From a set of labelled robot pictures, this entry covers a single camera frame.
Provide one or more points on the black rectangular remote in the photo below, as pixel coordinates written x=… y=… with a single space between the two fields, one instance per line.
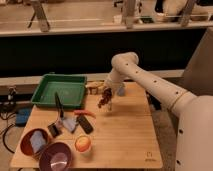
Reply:
x=85 y=124

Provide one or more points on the purple bowl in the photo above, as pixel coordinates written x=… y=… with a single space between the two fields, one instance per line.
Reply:
x=56 y=157

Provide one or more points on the yellow white box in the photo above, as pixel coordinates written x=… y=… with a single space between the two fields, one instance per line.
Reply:
x=94 y=87

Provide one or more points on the orange fruit in cup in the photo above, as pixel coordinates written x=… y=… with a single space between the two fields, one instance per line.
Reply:
x=82 y=143

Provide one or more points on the grey blue cloth piece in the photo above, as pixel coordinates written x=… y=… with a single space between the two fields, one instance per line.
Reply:
x=70 y=124

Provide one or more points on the light blue sponge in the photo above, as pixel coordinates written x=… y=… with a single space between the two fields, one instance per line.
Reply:
x=37 y=141

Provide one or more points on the blue device on floor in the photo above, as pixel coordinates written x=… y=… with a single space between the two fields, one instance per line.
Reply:
x=22 y=116

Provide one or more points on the green plastic tray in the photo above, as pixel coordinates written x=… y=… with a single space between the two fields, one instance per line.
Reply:
x=70 y=89

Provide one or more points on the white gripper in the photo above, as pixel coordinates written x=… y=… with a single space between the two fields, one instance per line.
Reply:
x=114 y=86

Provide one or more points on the brown bowl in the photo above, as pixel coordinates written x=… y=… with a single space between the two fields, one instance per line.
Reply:
x=26 y=147

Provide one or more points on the small black box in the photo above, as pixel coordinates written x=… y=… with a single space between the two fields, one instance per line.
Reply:
x=54 y=130

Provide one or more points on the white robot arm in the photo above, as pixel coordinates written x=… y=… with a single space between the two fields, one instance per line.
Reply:
x=194 y=149

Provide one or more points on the black handled knife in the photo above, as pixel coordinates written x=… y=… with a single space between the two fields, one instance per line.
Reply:
x=59 y=105

